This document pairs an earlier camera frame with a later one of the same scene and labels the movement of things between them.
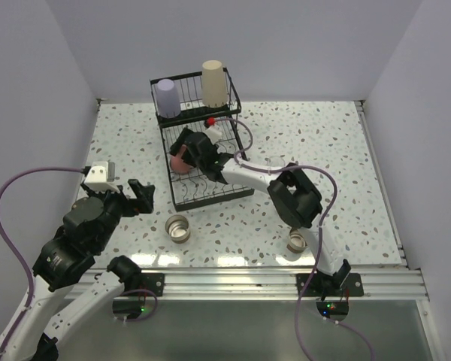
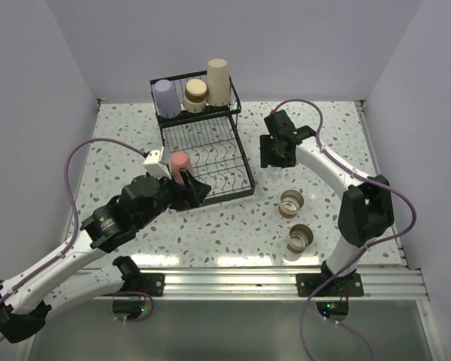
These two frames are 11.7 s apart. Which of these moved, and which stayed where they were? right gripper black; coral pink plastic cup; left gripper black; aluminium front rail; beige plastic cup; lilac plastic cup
Moved: right gripper black; coral pink plastic cup; left gripper black; beige plastic cup
Stayed: lilac plastic cup; aluminium front rail
